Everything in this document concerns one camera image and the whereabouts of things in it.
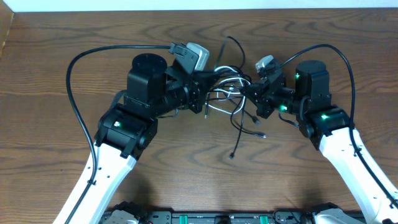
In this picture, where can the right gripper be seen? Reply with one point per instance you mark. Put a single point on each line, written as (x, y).
(261, 98)

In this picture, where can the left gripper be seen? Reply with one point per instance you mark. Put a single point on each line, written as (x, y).
(195, 94)

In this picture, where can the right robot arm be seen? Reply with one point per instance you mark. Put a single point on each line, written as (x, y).
(327, 127)

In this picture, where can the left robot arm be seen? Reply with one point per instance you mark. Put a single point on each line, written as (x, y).
(131, 122)

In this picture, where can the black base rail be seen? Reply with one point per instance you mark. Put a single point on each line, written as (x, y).
(129, 212)

